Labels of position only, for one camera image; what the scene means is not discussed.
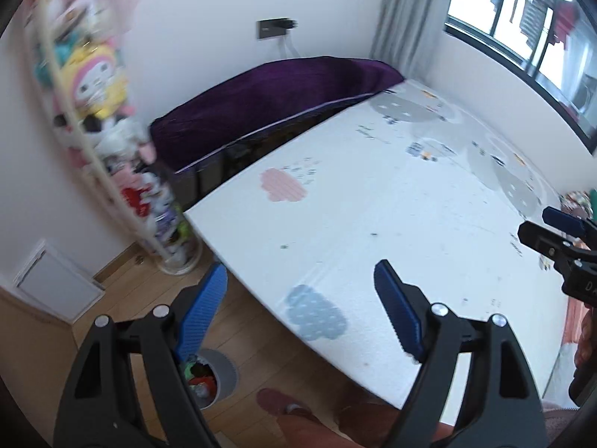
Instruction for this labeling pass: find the grey trash bin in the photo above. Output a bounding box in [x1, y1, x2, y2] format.
[183, 349, 239, 410]

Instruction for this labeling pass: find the dark framed window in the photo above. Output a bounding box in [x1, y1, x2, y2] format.
[445, 0, 596, 153]

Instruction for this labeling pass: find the socket cable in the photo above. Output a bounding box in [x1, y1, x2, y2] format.
[277, 36, 300, 61]

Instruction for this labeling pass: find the person's right hand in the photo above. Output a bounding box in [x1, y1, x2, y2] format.
[574, 308, 596, 386]

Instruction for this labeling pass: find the grey curtain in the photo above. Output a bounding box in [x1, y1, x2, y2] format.
[371, 0, 450, 81]

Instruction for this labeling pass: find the striped folded cloth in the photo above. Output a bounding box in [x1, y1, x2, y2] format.
[560, 191, 593, 220]

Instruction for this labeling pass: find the dark wall socket plate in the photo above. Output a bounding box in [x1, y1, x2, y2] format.
[257, 17, 297, 40]

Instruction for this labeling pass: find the white wall access panel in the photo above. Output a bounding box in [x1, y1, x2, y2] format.
[13, 240, 104, 325]

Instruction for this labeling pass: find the pink folded blanket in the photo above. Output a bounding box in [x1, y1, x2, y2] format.
[562, 297, 587, 345]

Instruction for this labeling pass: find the person's brown slipper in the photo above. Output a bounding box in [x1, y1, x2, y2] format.
[256, 388, 316, 421]

